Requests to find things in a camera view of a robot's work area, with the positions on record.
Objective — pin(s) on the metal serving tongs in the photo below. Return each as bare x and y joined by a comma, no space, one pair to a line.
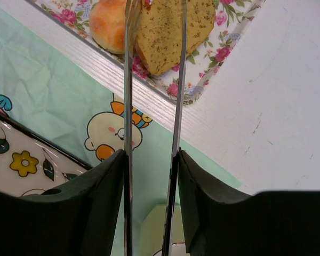
132,18

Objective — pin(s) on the small round bun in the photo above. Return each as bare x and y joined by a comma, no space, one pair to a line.
107,25

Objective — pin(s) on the mint cartoon placemat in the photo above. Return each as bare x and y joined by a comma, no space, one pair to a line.
56,99

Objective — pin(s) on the light green mug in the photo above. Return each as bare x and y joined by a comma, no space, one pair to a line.
151,233

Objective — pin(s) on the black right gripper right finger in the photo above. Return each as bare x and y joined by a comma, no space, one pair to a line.
221,220

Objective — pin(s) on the herb bread slice right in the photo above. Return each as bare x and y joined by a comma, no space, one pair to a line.
158,42

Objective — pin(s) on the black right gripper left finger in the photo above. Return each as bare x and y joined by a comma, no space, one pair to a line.
75,218

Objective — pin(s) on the square floral ceramic plate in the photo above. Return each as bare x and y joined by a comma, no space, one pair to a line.
29,164

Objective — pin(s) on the floral rectangular tray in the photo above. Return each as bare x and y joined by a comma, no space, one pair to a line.
232,19

